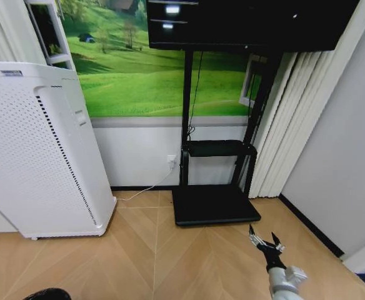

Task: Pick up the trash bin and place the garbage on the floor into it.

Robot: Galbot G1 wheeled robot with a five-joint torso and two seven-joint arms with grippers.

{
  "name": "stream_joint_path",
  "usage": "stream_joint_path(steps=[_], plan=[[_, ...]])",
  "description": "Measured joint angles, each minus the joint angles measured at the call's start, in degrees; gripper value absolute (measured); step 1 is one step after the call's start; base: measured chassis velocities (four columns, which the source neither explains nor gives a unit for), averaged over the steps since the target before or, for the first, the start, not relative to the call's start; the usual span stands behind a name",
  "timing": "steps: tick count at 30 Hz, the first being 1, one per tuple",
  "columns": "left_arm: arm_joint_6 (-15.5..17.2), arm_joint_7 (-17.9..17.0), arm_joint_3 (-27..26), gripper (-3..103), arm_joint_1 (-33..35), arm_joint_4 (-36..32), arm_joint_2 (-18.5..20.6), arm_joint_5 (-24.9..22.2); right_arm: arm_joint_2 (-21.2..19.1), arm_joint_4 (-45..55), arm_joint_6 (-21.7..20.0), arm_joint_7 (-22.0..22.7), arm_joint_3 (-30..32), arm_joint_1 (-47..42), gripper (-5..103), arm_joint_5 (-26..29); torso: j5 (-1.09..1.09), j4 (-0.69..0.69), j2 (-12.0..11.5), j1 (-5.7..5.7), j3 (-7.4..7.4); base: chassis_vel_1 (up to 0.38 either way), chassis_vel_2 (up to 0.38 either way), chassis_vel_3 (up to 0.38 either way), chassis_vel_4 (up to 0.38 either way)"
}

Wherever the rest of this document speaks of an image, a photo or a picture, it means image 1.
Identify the black hanging cable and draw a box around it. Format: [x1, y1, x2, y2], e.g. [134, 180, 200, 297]
[187, 51, 204, 141]

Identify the white wall socket with plug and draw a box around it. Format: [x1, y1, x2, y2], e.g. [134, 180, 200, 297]
[166, 154, 179, 171]

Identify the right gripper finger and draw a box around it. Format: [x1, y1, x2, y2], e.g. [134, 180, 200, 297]
[247, 224, 266, 249]
[271, 231, 287, 252]

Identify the white framed window panel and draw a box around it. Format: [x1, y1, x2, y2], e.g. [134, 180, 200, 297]
[24, 0, 77, 71]

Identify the white pleated curtain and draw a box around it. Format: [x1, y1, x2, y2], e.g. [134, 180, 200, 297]
[248, 49, 336, 199]
[0, 0, 48, 66]

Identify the white power cable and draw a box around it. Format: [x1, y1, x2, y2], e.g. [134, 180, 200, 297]
[112, 167, 174, 202]

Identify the black television screen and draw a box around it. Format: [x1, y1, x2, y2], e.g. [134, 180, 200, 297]
[146, 0, 361, 53]

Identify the green landscape wall mural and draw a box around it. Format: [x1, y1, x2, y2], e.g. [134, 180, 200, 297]
[58, 0, 266, 118]

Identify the white perforated air purifier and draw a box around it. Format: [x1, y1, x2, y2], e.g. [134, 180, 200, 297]
[0, 61, 118, 241]

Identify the black rounded object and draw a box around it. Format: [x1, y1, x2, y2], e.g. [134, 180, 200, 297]
[22, 287, 73, 300]

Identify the black box on stand shelf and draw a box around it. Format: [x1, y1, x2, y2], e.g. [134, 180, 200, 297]
[182, 139, 258, 158]

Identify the black television floor stand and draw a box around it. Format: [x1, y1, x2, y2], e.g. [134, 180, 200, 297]
[171, 49, 285, 228]

